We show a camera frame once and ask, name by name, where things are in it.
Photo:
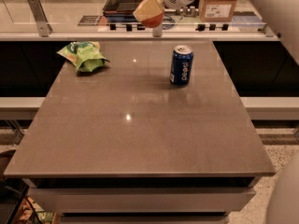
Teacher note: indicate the orange black tray stack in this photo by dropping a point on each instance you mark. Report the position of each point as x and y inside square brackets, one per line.
[127, 1]

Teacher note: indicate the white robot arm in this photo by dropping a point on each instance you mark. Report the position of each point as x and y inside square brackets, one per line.
[282, 16]

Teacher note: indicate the red yellow apple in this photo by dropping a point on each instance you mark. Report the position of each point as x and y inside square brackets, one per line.
[153, 22]

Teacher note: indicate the grey table drawer base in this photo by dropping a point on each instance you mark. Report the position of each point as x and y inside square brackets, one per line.
[143, 205]

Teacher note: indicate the brown cardboard box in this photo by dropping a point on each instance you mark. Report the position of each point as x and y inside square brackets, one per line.
[216, 10]

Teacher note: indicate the green rice chip bag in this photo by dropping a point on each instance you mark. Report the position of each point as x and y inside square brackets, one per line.
[86, 56]

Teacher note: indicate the blue Pepsi can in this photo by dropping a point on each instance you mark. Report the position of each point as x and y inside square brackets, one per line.
[181, 65]

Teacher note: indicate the left metal glass bracket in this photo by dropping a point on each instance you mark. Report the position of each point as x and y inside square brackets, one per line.
[42, 24]

